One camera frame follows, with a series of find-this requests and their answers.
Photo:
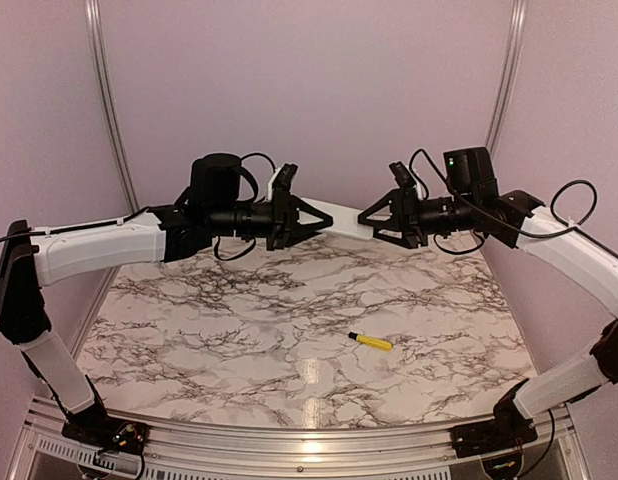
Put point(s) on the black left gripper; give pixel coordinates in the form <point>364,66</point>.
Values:
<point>285,224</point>

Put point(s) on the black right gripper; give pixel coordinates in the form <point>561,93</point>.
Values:
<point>406,213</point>

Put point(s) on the white remote control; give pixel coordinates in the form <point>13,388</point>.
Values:
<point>345,220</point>

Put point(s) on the yellow handled screwdriver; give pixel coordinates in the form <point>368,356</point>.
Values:
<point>371,341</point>

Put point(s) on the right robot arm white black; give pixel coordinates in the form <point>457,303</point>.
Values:
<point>519,221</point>

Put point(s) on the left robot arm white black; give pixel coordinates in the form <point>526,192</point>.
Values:
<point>220,201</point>

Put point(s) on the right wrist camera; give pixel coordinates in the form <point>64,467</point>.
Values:
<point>403,177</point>

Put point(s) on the aluminium frame post right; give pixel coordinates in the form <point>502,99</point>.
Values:
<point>513,52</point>

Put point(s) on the aluminium frame post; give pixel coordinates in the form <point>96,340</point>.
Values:
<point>99,53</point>
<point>513,52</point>

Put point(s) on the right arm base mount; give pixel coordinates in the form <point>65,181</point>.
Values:
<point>507,429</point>

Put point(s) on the aluminium front rail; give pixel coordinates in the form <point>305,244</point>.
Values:
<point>185,450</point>

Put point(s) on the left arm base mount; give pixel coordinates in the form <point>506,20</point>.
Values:
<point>96,427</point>

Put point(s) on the aluminium frame post left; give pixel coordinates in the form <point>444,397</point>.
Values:
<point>99,53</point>

